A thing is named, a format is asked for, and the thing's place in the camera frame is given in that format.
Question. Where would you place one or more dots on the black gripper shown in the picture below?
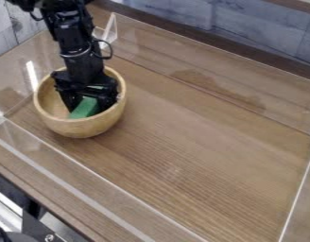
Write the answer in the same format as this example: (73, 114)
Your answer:
(83, 78)

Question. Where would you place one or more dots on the green rectangular block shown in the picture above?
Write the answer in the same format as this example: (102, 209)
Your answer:
(87, 108)

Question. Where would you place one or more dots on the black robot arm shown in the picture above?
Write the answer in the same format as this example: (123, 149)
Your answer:
(69, 24)

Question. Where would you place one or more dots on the wooden bowl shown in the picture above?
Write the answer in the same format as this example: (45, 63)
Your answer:
(54, 115)

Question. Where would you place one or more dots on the clear acrylic corner bracket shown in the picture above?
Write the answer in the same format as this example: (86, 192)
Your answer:
(106, 34)

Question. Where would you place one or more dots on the clear acrylic enclosure wall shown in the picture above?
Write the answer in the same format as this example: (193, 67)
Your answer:
(123, 186)

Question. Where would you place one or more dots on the black metal table bracket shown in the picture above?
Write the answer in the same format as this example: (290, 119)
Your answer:
(45, 228)

